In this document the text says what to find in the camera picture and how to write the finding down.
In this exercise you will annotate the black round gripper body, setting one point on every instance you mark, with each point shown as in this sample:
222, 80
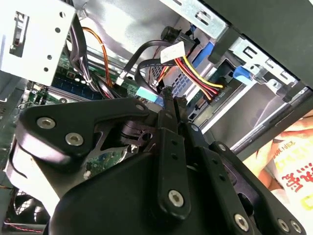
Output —
117, 200

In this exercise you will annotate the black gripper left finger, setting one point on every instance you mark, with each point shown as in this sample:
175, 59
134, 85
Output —
73, 117

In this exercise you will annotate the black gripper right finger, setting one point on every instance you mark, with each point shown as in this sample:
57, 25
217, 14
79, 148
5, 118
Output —
220, 171

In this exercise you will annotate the hard disk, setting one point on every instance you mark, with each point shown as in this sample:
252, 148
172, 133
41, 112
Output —
207, 110

